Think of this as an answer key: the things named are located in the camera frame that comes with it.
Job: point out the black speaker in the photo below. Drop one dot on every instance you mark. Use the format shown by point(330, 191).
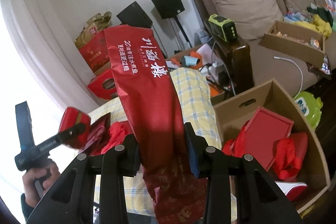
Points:
point(133, 15)
point(168, 8)

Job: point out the white curtain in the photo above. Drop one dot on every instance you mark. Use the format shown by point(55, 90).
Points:
point(43, 33)

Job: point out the red chocolate gift box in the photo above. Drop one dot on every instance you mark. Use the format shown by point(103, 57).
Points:
point(103, 86)

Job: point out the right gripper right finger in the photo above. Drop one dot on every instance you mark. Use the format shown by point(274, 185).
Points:
point(238, 184)

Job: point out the left black speaker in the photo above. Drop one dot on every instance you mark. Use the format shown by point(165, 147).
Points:
point(133, 15)

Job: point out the brown paper bag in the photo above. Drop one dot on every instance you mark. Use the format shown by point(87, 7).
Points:
point(94, 25)

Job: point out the red rounded tin box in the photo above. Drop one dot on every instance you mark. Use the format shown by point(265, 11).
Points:
point(74, 128)

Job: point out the shallow cardboard tray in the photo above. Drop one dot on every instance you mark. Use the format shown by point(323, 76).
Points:
point(296, 41)

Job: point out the green cartoon lunch box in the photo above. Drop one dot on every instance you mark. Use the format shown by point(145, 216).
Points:
point(310, 107)

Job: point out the right black speaker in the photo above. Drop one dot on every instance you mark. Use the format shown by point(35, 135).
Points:
point(168, 8)

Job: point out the long red envelope pack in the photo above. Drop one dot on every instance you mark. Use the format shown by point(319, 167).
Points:
point(153, 110)

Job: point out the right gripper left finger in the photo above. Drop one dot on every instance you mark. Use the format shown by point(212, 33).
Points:
point(70, 198)

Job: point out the large open cardboard box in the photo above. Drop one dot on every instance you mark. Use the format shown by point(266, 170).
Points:
point(234, 112)

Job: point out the brown cardboard box stack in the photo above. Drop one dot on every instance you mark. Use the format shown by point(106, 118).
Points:
point(104, 68)

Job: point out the yellow plaid tablecloth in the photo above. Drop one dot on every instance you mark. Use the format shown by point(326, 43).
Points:
point(194, 96)

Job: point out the brown sofa cushion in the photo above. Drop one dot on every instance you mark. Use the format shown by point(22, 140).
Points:
point(252, 18)

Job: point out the floor box of clutter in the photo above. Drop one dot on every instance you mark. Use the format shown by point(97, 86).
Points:
point(200, 58)

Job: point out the red tall gift bag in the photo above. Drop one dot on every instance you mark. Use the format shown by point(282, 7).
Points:
point(95, 52)

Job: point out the yellow plastic bag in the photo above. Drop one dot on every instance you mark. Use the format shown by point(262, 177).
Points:
point(318, 25)

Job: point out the green portable radio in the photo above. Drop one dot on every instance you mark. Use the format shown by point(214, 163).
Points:
point(223, 28)

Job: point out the white red lint brush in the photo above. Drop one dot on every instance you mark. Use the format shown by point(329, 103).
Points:
point(292, 190)

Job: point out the brown sofa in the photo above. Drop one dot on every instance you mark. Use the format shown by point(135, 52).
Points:
point(251, 64)

